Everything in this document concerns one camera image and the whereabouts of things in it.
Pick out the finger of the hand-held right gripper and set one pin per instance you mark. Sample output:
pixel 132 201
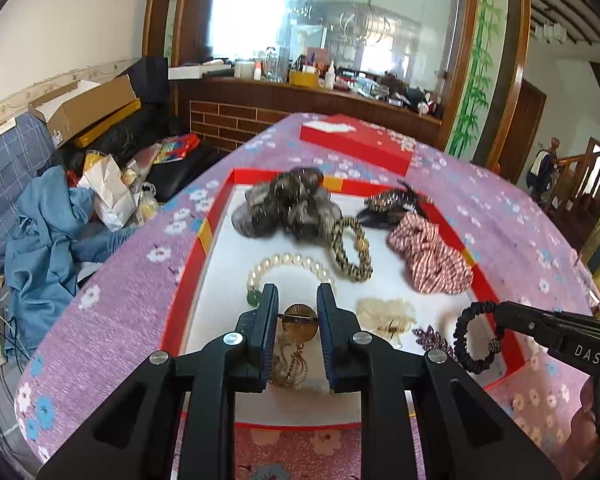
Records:
pixel 525 322

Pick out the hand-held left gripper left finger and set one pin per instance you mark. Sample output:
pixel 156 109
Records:
pixel 269 330

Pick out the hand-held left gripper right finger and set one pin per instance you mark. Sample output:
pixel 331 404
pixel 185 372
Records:
pixel 327 335

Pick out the gold round brooch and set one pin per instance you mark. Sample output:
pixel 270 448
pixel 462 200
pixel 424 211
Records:
pixel 297 317

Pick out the cream translucent hair clip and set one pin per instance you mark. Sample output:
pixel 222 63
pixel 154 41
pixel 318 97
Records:
pixel 385 317

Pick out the black beaded scrunchie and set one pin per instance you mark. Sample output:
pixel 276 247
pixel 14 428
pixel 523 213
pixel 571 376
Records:
pixel 462 340

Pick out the leopard print scrunchie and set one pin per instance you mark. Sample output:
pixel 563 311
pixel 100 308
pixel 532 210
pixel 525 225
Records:
pixel 352 270

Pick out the red box tray white inside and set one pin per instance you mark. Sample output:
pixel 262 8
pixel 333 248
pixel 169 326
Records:
pixel 230 270

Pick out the purple rhinestone leaf hair clip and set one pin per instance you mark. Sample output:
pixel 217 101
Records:
pixel 432 339

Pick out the red plaid scrunchie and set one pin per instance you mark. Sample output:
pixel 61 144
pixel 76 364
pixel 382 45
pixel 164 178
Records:
pixel 430 260

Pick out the person's right hand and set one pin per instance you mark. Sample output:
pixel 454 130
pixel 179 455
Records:
pixel 590 420

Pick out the grey brown scrunchie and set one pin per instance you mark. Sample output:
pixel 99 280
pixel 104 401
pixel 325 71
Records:
pixel 285 205

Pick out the black starfish hair claw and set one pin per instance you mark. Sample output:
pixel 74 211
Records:
pixel 390 205

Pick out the dark jacket on railing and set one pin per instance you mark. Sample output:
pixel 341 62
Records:
pixel 541 172

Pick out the purple floral tablecloth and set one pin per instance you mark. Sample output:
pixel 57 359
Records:
pixel 120 300

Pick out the wooden stair railing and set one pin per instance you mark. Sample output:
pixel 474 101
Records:
pixel 587 175

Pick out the red box lid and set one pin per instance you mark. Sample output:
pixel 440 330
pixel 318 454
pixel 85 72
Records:
pixel 360 142

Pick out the colourful red packet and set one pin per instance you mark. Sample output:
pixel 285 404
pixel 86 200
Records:
pixel 175 149

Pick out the white paper bag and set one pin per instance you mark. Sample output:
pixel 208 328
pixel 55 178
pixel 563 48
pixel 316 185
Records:
pixel 112 190

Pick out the wooden counter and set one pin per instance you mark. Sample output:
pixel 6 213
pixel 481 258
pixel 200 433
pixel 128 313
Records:
pixel 260 102

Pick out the blue crumpled cloth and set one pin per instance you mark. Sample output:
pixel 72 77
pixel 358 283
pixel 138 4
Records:
pixel 50 250

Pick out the yellow box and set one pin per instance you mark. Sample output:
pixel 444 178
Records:
pixel 304 78

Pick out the flat white box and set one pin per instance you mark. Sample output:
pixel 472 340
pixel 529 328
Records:
pixel 195 71

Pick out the brown cardboard box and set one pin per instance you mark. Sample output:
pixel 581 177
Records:
pixel 90 107

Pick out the blue plaid blanket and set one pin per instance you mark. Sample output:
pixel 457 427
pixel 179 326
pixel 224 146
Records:
pixel 10 170

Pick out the green bamboo wall painting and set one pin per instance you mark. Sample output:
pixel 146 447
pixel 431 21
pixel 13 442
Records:
pixel 477 60

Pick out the large wall mirror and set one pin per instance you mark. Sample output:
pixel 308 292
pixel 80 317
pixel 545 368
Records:
pixel 290 5

